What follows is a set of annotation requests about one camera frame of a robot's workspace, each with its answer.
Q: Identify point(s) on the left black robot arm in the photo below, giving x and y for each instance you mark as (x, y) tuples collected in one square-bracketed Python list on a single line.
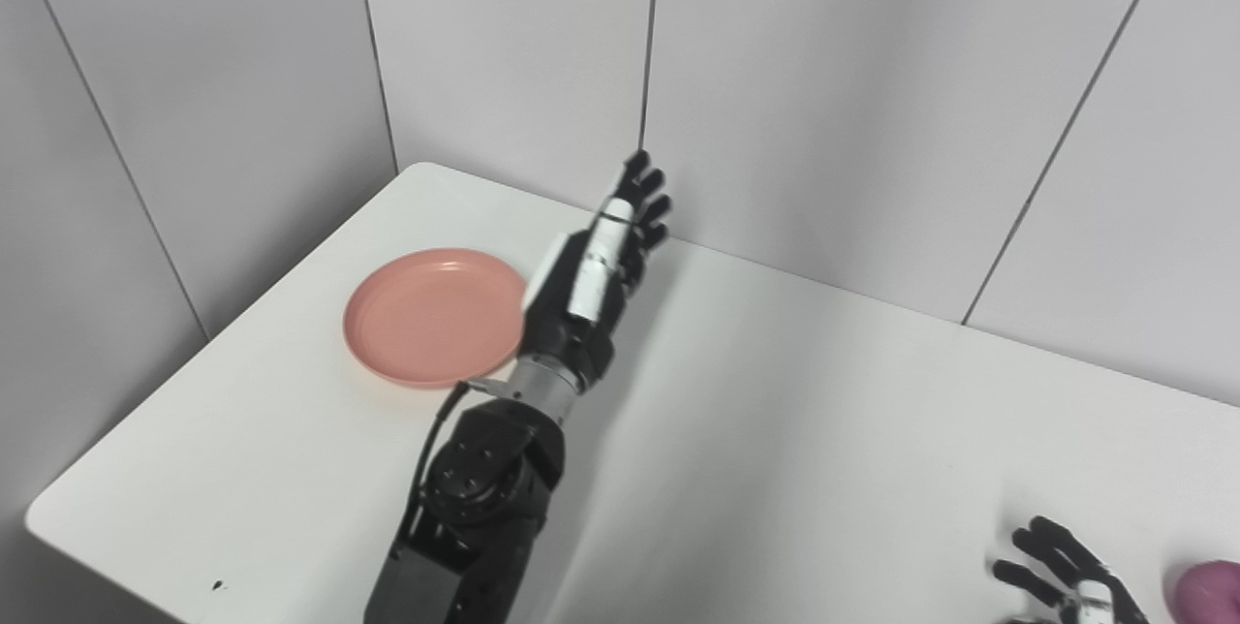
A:
[(475, 498)]

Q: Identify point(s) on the pink plate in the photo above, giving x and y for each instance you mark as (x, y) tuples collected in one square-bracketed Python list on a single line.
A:
[(431, 314)]

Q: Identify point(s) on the purple onion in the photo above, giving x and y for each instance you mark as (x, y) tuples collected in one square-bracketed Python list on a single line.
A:
[(1209, 593)]

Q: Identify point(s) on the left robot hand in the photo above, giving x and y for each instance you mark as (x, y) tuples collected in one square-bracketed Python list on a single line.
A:
[(591, 285)]

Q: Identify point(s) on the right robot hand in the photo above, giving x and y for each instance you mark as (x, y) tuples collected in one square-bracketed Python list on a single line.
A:
[(1066, 580)]

